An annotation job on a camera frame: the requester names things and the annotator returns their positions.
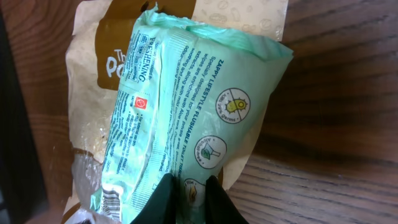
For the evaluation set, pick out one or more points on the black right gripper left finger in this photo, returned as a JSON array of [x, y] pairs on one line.
[[161, 207]]

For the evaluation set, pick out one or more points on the teal wet wipes pack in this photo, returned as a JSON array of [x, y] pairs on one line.
[[188, 94]]

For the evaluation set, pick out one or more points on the brown nut snack bag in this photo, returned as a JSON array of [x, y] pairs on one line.
[[94, 60]]

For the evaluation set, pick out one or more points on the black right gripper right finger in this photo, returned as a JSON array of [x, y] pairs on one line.
[[219, 209]]

